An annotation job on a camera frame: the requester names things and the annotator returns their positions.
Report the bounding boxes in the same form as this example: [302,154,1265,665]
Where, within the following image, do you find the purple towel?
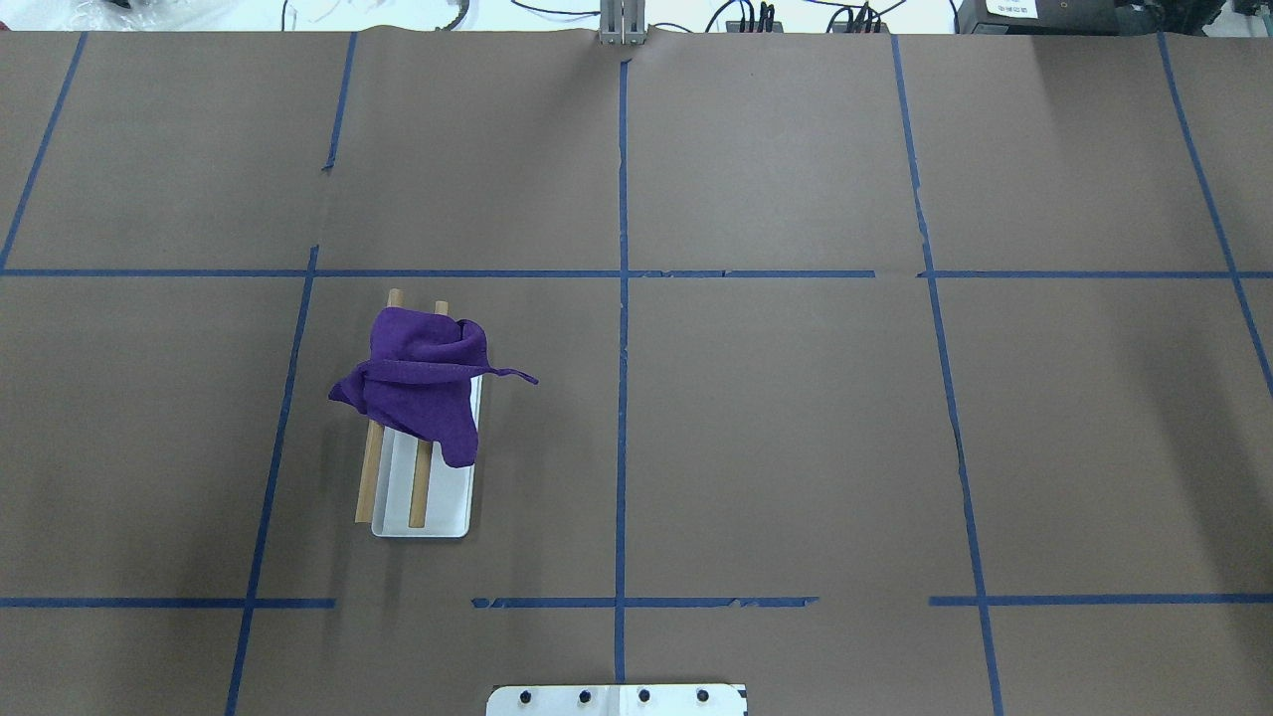
[327,307,538,468]

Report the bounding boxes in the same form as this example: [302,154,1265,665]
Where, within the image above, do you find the wooden rack bar inner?
[409,299,449,529]

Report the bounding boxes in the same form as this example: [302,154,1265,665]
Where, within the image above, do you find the white rack base tray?
[370,428,474,540]

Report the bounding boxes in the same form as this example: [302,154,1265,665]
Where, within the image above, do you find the aluminium frame post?
[600,0,648,46]

